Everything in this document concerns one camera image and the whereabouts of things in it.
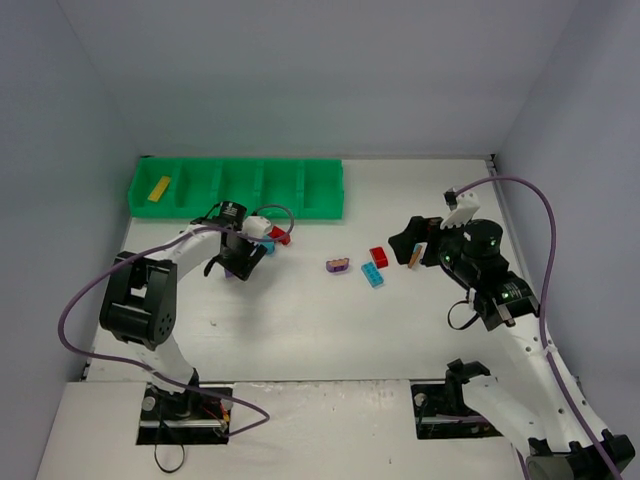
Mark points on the blue lego brick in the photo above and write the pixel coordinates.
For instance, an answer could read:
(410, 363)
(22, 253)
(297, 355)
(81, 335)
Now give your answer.
(372, 274)

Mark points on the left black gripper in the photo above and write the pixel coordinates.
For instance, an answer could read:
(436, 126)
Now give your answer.
(240, 257)

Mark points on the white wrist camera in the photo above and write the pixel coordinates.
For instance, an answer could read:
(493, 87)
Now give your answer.
(256, 226)
(462, 208)

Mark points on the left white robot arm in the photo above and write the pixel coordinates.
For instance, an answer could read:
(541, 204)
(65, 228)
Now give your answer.
(140, 304)

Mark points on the green five-compartment bin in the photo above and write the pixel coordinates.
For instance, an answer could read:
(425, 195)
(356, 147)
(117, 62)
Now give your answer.
(312, 189)

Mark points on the red curved lego brick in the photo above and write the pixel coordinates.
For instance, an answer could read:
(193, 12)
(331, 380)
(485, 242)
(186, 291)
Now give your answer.
(379, 257)

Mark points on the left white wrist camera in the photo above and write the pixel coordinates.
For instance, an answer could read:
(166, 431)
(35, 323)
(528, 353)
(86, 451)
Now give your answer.
(256, 226)

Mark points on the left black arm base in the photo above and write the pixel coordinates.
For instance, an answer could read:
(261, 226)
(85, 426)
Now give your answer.
(184, 419)

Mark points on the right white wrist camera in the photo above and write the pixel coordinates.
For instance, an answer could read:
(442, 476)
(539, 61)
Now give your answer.
(462, 208)

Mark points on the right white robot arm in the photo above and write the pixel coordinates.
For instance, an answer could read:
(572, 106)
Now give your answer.
(556, 432)

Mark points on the yellow long lego plate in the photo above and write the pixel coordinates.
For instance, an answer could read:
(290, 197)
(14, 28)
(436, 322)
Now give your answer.
(159, 189)

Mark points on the teal oval lego piece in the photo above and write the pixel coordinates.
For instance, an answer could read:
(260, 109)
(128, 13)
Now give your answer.
(270, 247)

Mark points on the brown lego plate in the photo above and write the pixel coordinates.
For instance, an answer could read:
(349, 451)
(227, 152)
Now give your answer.
(415, 257)

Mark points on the purple lego with gold studs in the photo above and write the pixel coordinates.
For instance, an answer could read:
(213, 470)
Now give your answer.
(335, 266)

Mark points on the red long lego brick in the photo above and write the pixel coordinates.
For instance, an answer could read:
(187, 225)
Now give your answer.
(279, 236)

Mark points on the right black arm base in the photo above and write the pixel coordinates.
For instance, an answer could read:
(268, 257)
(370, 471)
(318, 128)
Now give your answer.
(436, 419)

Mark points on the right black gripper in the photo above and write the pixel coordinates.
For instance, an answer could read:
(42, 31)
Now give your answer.
(432, 239)

